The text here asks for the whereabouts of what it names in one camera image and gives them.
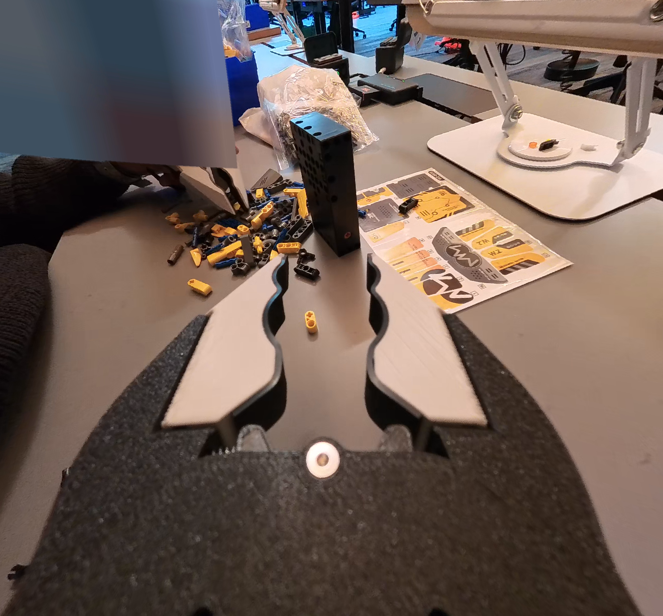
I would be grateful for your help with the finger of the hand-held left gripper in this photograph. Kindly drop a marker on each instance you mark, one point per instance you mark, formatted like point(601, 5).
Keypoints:
point(204, 188)
point(239, 191)

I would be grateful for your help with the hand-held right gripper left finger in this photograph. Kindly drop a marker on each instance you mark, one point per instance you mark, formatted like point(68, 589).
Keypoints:
point(233, 362)

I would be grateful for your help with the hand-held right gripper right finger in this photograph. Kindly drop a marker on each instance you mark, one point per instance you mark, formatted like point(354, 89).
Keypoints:
point(419, 367)

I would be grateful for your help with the pile of toy building pieces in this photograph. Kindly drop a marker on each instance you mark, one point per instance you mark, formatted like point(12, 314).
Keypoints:
point(225, 253)

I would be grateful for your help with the person's left forearm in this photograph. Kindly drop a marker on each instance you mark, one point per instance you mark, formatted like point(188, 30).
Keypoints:
point(57, 196)

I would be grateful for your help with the person's left hand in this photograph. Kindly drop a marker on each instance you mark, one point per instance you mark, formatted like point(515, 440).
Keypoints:
point(163, 178)

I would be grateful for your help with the grey tube piece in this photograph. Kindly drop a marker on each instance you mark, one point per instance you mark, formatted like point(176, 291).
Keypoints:
point(175, 255)

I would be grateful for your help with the yellow two-hole beam piece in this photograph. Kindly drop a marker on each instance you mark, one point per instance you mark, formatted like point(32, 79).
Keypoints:
point(200, 287)

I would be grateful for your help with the short yellow connector piece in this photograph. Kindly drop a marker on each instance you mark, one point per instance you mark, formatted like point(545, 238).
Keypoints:
point(311, 321)

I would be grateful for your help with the black perforated block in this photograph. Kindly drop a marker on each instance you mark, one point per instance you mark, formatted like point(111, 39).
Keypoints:
point(331, 196)

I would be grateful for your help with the small black connector piece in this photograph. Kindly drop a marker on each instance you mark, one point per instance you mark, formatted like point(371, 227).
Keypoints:
point(306, 256)

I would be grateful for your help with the blue bin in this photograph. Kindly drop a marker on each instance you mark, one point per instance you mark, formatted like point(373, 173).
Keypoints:
point(242, 92)

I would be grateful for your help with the clear bag of grey pieces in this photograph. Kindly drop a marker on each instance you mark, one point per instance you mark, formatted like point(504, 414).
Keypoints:
point(305, 98)

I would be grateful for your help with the yellow and grey sticker sheet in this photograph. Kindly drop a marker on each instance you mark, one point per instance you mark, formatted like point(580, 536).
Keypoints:
point(466, 243)

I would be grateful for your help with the black box device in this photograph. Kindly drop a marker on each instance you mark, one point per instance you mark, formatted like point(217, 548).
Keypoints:
point(324, 56)

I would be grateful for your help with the black piece on sticker sheet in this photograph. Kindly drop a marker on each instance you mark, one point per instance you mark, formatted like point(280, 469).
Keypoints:
point(408, 206)

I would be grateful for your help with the clear bag of yellow pieces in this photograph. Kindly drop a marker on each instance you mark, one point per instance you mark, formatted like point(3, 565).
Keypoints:
point(233, 20)

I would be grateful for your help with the flat black hub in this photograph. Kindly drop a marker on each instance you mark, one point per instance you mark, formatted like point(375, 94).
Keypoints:
point(388, 88)

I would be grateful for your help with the person's dark knit sweater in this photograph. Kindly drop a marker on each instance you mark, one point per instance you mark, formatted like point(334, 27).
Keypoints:
point(18, 315)

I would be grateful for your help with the white book stand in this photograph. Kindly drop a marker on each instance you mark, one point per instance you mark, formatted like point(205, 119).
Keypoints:
point(544, 180)

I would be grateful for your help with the black desk mat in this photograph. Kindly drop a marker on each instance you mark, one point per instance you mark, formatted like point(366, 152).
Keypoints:
point(456, 92)

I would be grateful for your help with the small black yellow piece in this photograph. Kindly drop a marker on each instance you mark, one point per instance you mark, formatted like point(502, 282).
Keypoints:
point(547, 145)

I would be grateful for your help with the black office chair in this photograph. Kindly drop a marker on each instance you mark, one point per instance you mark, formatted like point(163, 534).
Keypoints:
point(570, 67)

